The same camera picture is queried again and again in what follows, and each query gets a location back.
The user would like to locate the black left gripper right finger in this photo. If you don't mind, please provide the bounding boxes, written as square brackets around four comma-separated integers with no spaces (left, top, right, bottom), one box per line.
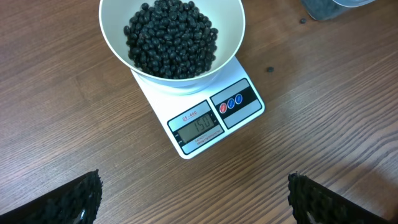
[288,173,390,224]

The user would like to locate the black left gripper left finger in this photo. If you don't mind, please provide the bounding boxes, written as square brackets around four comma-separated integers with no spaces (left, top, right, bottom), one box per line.
[1,170,103,224]

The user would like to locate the spilled black bean near scale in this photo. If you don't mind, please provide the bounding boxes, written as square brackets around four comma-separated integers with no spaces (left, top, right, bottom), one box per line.
[266,67,274,73]

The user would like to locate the white digital kitchen scale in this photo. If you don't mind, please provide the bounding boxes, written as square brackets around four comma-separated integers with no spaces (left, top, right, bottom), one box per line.
[132,58,266,159]

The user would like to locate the black beans in bowl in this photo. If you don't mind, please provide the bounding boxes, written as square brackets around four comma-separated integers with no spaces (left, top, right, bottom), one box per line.
[123,0,218,80]

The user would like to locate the white plastic bowl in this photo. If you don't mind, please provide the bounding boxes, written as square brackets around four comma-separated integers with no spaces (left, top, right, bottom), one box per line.
[98,0,246,88]

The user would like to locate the clear container of black beans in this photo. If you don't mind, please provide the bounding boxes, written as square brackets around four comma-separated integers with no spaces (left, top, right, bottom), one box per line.
[300,0,375,21]

